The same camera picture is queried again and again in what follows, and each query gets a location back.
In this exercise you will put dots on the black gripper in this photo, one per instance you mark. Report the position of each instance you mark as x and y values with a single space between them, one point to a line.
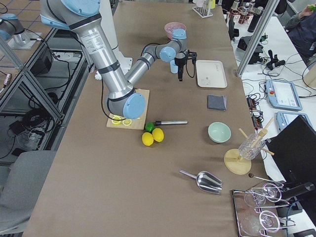
179 62

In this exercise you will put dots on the steel muddler with black tip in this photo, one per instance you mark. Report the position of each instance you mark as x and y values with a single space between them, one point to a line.
170 122

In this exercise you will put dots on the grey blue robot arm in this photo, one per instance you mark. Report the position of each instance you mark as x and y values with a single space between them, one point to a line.
84 18

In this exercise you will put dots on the light blue plastic cup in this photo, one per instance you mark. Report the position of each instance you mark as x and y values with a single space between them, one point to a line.
173 67

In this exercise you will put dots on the pile of clear ice cubes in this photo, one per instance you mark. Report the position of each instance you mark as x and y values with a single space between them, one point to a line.
171 28

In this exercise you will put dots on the wooden cup rack stand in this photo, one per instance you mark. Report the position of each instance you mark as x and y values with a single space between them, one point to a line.
238 165

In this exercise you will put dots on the steel ice scoop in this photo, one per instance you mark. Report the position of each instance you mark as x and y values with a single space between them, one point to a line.
206 181

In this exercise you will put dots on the cream rabbit tray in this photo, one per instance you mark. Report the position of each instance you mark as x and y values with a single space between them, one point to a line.
210 74

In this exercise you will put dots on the pink bowl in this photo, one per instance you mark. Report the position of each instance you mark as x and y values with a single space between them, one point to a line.
169 36

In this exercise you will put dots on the grey folded cloth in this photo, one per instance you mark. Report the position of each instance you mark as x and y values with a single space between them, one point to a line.
217 102

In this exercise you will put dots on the green lime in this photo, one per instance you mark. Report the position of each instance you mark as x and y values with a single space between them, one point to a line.
149 127

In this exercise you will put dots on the upper whole yellow lemon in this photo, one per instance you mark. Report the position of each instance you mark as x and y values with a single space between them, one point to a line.
158 134

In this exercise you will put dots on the whole yellow lemon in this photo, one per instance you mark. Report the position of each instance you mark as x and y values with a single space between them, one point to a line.
147 139
158 134

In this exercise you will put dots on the bamboo cutting board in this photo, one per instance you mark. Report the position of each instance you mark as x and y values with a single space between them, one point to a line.
137 123

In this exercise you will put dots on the light green bowl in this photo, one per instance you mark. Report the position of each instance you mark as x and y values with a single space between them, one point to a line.
219 132

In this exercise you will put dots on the lower lemon half slice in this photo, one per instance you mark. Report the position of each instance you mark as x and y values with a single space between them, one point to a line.
127 122

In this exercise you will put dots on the lemon half slice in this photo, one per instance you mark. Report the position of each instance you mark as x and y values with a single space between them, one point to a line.
116 120
127 122

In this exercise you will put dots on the lower whole yellow lemon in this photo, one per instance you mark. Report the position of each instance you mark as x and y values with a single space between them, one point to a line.
147 139

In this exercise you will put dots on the upper lemon half slice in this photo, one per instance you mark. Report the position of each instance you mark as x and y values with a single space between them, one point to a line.
116 120

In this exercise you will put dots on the black thermos bottle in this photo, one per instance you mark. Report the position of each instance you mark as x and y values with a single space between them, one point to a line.
256 16

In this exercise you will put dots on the clear glass on rack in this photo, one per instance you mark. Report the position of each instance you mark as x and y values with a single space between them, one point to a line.
251 147

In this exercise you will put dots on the blue teach pendant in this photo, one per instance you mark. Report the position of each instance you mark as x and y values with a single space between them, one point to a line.
285 118
283 95

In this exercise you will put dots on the person in dark clothes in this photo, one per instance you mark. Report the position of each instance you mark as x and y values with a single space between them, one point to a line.
302 31

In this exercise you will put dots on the black monitor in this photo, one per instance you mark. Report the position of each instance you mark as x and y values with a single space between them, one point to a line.
294 151

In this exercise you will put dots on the aluminium frame post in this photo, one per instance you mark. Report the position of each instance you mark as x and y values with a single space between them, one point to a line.
261 26

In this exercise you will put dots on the wire wine glass rack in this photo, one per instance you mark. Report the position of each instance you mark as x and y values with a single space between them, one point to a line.
256 210

